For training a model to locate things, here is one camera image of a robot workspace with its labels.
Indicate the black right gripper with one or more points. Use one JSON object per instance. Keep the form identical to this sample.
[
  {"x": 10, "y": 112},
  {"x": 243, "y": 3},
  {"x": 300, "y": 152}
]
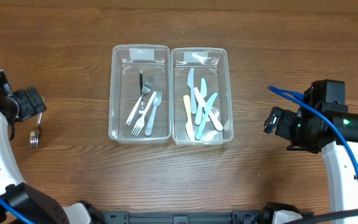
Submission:
[{"x": 279, "y": 121}]

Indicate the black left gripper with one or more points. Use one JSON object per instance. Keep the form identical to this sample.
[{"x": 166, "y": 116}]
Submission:
[{"x": 30, "y": 102}]

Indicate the long silver metal fork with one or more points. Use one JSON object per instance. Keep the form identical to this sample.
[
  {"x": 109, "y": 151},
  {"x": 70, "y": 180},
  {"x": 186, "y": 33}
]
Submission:
[{"x": 35, "y": 133}]

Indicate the teal plastic knife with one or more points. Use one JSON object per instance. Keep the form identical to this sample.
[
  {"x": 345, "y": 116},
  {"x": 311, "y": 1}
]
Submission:
[{"x": 207, "y": 109}]

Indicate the yellow plastic knife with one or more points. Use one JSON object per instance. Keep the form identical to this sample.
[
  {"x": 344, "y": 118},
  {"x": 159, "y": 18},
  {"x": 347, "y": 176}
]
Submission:
[{"x": 189, "y": 123}]

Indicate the light blue plastic knife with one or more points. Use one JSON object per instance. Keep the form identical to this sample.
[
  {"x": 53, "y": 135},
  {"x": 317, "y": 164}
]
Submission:
[{"x": 190, "y": 84}]

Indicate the black handled metal fork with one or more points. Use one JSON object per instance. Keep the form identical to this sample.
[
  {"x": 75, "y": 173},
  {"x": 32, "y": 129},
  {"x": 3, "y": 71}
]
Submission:
[{"x": 141, "y": 109}]

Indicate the short silver metal fork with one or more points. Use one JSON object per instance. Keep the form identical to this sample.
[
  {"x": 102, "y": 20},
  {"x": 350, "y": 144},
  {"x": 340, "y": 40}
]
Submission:
[{"x": 144, "y": 91}]

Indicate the pale blue plastic fork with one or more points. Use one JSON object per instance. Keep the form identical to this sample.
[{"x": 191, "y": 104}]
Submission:
[{"x": 156, "y": 104}]

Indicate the white plastic fork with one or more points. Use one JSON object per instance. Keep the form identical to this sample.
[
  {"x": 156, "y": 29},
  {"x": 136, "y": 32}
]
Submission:
[{"x": 141, "y": 121}]

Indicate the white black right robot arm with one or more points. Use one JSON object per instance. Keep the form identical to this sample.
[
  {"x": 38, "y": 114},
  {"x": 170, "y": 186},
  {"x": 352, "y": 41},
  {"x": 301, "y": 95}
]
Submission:
[{"x": 323, "y": 125}]

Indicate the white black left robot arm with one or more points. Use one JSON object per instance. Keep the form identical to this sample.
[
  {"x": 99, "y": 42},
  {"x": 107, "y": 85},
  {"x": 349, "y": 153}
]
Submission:
[{"x": 18, "y": 198}]

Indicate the right clear plastic container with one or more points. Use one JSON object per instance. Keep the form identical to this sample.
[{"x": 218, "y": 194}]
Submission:
[{"x": 211, "y": 75}]

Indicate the clear plastic container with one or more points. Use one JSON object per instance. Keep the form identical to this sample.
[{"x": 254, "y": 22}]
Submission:
[
  {"x": 211, "y": 75},
  {"x": 127, "y": 60}
]

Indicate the left clear plastic container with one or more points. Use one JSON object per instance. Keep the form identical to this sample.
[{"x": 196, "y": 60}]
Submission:
[{"x": 127, "y": 60}]

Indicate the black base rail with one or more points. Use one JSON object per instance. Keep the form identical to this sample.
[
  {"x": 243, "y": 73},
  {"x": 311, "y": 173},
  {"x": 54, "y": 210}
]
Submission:
[{"x": 264, "y": 215}]

